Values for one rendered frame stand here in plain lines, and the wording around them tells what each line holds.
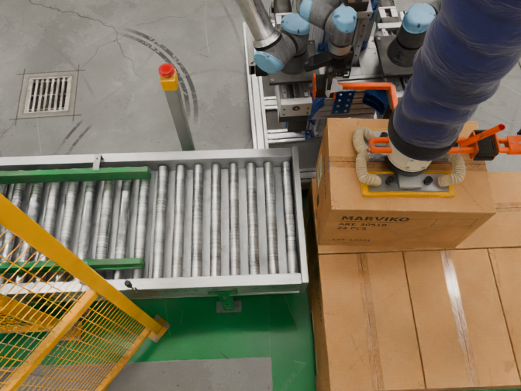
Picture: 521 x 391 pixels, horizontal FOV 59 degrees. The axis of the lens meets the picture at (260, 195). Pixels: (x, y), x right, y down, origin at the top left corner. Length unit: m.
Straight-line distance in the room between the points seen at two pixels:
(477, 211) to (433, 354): 0.69
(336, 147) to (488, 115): 1.88
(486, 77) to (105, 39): 2.98
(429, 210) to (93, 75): 2.57
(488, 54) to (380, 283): 1.26
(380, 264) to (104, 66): 2.40
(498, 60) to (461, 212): 0.71
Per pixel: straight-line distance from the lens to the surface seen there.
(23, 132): 3.48
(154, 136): 3.17
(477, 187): 1.89
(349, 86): 1.81
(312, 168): 2.72
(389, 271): 2.23
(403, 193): 1.76
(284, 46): 1.86
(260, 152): 2.34
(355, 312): 2.15
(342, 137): 1.84
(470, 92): 1.34
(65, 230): 2.39
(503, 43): 1.21
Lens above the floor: 2.62
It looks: 65 degrees down
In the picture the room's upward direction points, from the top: straight up
